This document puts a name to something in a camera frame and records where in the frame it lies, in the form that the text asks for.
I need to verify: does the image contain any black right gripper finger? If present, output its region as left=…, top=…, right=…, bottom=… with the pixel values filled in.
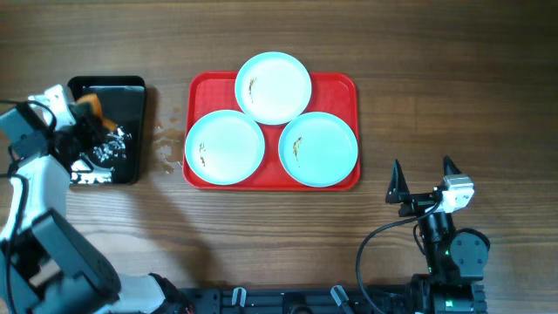
left=443, top=155, right=461, bottom=176
left=385, top=160, right=411, bottom=204

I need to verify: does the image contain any orange green sponge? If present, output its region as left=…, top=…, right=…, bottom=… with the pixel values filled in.
left=76, top=93, right=118, bottom=133

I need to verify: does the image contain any white plate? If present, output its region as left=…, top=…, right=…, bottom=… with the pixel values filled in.
left=235, top=51, right=312, bottom=126
left=184, top=110, right=265, bottom=186
left=278, top=112, right=358, bottom=188

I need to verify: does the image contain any white plate top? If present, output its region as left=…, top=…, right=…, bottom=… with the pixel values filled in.
left=235, top=51, right=312, bottom=126

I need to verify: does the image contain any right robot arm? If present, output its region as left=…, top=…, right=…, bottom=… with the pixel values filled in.
left=389, top=156, right=490, bottom=314

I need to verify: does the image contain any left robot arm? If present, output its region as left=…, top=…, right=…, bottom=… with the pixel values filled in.
left=1, top=100, right=221, bottom=314

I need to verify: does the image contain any red plastic tray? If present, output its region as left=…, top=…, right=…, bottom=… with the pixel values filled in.
left=182, top=72, right=359, bottom=191

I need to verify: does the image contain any black water basin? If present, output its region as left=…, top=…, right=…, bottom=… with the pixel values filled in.
left=67, top=76, right=147, bottom=185

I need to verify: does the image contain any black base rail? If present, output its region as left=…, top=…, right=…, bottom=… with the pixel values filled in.
left=174, top=285, right=487, bottom=314

